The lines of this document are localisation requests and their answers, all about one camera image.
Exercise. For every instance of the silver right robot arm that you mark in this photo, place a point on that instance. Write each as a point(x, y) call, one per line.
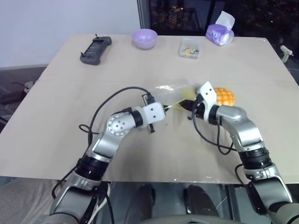
point(243, 130)

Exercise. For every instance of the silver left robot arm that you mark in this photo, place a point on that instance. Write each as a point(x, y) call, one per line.
point(116, 126)

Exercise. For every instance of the purple bowl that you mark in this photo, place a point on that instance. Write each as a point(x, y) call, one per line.
point(144, 38)

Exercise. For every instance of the dark window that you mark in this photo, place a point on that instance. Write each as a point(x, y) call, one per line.
point(187, 14)

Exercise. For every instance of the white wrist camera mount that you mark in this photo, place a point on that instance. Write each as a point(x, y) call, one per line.
point(154, 114)
point(208, 93)

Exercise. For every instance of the white glue gun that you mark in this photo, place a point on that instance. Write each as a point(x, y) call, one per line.
point(286, 52)

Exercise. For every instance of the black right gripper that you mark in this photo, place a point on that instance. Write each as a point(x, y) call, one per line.
point(198, 109)

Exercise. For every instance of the orange waffle-pattern snack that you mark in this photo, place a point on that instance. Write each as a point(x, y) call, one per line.
point(225, 96)

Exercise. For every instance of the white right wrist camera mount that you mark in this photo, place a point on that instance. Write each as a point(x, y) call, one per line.
point(208, 93)

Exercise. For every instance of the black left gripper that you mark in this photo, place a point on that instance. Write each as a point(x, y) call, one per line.
point(149, 98)

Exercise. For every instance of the clear box of pushpins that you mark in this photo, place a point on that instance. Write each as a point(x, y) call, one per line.
point(190, 47)

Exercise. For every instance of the dark rounded shape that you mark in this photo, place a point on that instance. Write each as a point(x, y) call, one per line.
point(201, 200)

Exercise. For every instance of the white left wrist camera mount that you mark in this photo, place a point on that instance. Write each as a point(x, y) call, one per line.
point(154, 114)

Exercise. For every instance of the black handheld remote controller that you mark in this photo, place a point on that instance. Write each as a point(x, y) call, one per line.
point(95, 50)

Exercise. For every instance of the purple tissue pack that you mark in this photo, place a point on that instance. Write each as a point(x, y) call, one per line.
point(220, 32)

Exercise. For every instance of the clear plastic zip bag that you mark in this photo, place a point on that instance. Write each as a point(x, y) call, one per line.
point(168, 92)

